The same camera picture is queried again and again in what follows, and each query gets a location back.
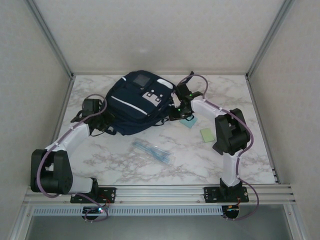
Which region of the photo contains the navy blue backpack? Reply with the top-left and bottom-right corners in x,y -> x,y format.
104,69 -> 196,137

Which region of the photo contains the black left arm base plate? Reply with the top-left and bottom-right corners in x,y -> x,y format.
70,186 -> 118,204

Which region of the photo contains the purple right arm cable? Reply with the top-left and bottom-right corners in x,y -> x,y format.
177,74 -> 260,222

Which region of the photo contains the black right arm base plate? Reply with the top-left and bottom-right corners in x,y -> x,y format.
203,186 -> 251,204

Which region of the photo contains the grey slotted cable duct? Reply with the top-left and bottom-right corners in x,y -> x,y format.
31,206 -> 224,216

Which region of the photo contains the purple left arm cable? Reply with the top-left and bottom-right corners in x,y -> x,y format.
36,93 -> 110,223

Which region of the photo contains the aluminium mounting rail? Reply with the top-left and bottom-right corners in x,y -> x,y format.
24,184 -> 297,206

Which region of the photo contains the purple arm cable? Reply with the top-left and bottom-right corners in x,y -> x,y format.
36,93 -> 110,223
177,74 -> 260,222

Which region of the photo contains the aluminium lower frame post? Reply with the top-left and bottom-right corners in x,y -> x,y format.
284,203 -> 312,240
9,203 -> 35,240

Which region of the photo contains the clear bag of pens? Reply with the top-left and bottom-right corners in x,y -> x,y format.
126,136 -> 176,167

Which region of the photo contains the aluminium frame post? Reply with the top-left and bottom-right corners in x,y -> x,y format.
24,0 -> 76,79
284,203 -> 312,240
9,203 -> 35,240
245,0 -> 296,79

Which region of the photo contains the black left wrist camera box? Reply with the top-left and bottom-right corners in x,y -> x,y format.
81,98 -> 101,114

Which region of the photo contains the light green note pad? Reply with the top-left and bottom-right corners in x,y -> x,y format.
199,127 -> 216,143

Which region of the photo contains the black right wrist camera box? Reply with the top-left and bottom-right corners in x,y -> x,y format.
176,83 -> 191,97

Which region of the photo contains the aluminium table side rail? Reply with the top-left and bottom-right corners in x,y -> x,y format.
246,74 -> 280,185
37,74 -> 76,186

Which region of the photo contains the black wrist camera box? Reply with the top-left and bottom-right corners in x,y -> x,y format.
176,83 -> 191,97
81,98 -> 101,114

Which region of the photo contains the light blue note pad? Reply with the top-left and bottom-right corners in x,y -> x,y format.
179,115 -> 198,130

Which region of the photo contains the small black controller board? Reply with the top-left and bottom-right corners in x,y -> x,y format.
222,204 -> 241,219
82,206 -> 105,215

